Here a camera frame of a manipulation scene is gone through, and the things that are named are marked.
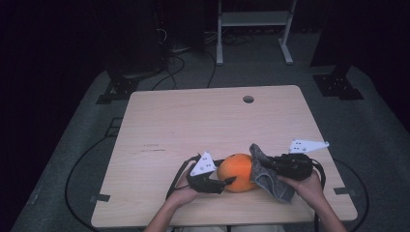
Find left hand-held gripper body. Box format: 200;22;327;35
186;151;227;194

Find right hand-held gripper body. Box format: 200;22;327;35
272;138;331;182

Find orange plush toy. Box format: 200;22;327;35
216;153;256;193

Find grey fuzzy cloth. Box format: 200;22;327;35
249;143;296;204

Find person's right hand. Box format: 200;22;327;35
278;169;326;211

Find person's left hand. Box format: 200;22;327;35
166;166;201;210

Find grey tape strip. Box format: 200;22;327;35
90;193;111;203
333;187;358;198

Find person's beige pants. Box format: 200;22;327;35
167;225;286;232

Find black stand base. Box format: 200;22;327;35
312;66;366;101
96;72;140;105

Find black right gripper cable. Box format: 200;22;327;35
309;158;327;232

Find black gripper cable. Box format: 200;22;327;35
309;158;327;232
165;154;201;201

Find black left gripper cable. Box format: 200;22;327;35
165;154;201;201

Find long black floor cable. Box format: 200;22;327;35
64;134;114;232
333;158;370;232

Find black background cable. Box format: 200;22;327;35
151;54;187;91
206;49;218;89

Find white metal desk frame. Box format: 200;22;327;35
216;0;298;67

